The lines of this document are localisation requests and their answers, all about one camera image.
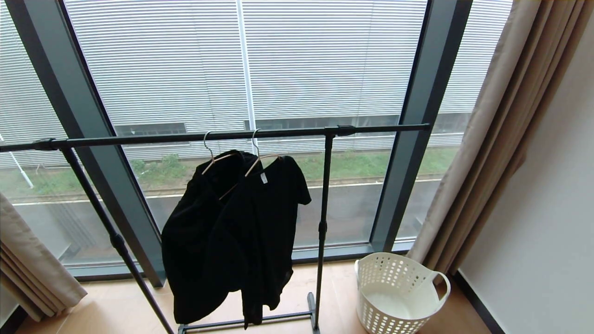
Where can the pink clothes hanger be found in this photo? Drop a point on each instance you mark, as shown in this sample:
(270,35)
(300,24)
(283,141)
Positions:
(253,166)
(211,163)

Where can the black garment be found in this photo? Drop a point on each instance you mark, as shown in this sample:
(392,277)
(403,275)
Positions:
(269,232)

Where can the black shorts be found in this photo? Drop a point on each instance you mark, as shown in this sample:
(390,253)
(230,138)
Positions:
(195,255)

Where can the black clothes rack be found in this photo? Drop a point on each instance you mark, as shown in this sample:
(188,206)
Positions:
(139,138)

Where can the white laundry basket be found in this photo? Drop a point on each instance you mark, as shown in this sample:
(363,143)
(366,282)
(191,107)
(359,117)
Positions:
(399,301)

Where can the window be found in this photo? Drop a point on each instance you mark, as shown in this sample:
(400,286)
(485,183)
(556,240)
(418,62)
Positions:
(417,93)

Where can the beige curtain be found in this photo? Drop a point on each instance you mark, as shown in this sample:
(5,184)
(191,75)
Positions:
(32,269)
(510,116)

